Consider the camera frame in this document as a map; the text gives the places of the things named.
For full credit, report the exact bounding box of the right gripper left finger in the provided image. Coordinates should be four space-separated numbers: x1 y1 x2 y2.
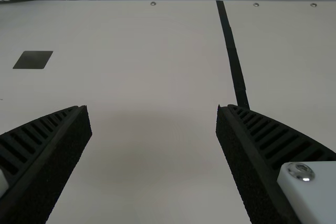
0 105 93 224

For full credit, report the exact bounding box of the small square scanner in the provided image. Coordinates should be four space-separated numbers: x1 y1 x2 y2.
12 50 54 70

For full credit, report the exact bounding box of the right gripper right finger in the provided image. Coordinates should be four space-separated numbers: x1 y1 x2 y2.
215 104 336 224

